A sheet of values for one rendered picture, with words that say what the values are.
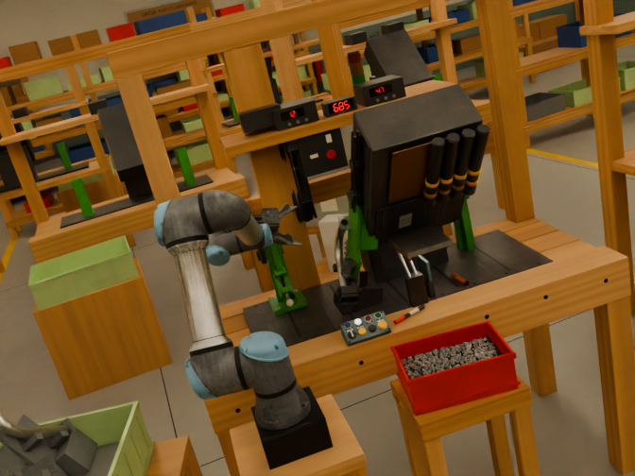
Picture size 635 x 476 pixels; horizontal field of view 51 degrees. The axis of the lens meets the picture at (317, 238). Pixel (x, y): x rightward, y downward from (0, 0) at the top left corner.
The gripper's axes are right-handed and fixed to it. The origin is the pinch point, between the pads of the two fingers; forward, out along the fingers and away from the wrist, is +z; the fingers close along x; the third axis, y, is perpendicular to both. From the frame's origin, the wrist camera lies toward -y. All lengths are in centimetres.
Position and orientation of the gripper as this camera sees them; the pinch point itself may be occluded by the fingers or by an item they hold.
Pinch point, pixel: (300, 226)
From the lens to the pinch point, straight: 235.5
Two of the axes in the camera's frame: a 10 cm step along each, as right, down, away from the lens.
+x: -1.3, -8.8, 4.6
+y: 1.9, -4.8, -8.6
